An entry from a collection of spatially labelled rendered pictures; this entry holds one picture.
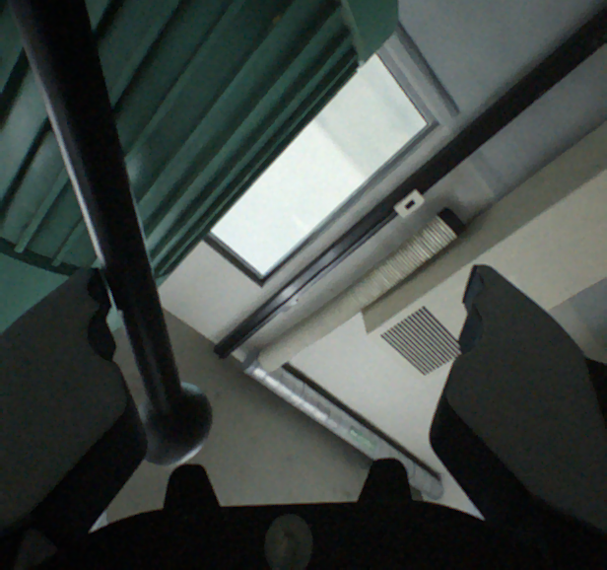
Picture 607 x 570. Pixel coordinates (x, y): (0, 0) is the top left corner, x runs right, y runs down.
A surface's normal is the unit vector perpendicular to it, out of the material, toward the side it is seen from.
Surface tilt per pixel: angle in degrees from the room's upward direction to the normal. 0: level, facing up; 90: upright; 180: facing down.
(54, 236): 90
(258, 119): 90
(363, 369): 90
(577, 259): 90
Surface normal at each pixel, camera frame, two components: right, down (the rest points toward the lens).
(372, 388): -0.01, 0.47
